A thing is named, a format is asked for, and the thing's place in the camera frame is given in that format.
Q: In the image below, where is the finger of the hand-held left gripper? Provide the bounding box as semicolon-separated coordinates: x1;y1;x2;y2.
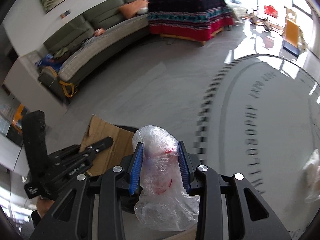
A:
49;136;114;178

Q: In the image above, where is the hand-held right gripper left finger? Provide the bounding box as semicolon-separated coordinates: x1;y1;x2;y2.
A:
30;142;144;240

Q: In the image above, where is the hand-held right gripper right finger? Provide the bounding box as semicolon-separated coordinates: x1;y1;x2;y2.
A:
178;141;293;240

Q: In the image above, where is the brown cardboard box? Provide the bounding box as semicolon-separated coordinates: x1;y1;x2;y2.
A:
79;114;140;178

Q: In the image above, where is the clear plastic bag red print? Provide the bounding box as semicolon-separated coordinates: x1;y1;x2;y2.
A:
132;124;200;232

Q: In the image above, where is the person's left forearm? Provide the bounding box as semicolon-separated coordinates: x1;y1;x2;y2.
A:
31;197;55;227

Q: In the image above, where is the orange flat box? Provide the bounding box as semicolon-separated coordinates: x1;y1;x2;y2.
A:
11;104;25;132

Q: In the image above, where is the blue bag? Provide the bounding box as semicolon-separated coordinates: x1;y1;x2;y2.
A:
35;54;62;72

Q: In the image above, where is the green cloth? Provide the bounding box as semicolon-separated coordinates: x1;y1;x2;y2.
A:
52;47;69;59

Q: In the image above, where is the grey green sofa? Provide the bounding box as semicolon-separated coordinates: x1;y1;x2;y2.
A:
37;0;180;105

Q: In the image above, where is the white crumpled paper towel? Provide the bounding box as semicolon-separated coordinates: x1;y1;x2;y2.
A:
302;149;320;202

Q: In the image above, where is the wooden low table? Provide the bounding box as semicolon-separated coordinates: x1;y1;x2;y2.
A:
147;0;234;47

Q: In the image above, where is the orange cushion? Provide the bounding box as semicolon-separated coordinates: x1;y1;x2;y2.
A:
117;0;149;19

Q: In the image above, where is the patterned red and navy blanket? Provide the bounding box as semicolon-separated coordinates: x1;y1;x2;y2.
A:
147;0;234;43

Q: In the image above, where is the yellow children's slide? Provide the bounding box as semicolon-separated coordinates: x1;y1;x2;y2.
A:
281;5;307;58

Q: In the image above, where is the red toy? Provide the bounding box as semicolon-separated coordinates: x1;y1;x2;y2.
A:
264;4;279;19

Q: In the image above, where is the yellow strap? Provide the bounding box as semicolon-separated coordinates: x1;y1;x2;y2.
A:
59;80;75;98

